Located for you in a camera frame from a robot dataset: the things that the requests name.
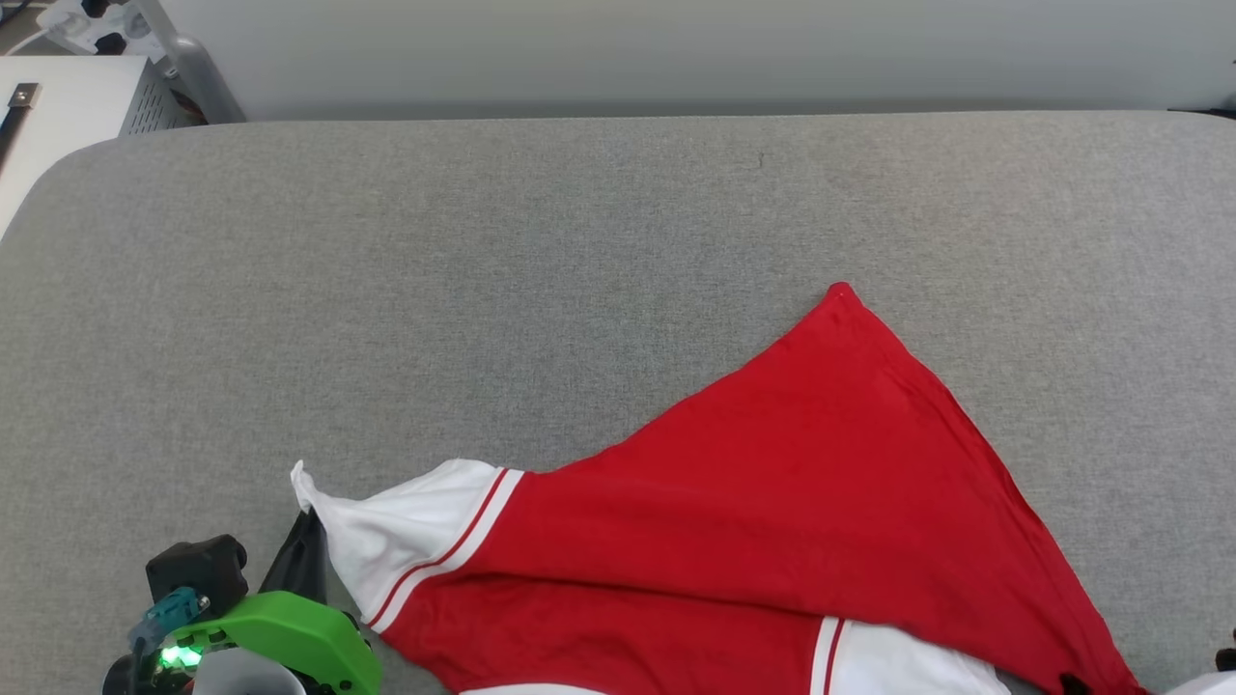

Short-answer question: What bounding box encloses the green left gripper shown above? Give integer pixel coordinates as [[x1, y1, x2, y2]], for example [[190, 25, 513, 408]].
[[101, 509, 382, 695]]

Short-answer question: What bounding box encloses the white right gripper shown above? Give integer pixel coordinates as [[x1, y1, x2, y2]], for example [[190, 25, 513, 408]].
[[1057, 671, 1236, 695]]

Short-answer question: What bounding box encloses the red and white garment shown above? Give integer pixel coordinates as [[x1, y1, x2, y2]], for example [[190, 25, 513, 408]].
[[290, 282, 1150, 695]]

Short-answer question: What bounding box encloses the grey fabric sofa cushion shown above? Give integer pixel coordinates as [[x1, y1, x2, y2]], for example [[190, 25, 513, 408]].
[[0, 108, 1236, 695]]

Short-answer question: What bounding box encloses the white equipment case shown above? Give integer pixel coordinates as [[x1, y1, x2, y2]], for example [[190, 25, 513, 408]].
[[0, 55, 186, 237]]

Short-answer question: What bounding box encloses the white power strip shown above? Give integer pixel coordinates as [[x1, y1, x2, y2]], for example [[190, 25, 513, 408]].
[[39, 0, 170, 64]]

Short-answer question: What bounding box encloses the black cable with teal plug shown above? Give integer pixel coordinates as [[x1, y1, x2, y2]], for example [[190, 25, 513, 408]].
[[128, 587, 211, 646]]

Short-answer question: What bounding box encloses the black case handle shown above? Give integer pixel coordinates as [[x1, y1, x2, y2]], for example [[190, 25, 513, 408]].
[[0, 83, 42, 170]]

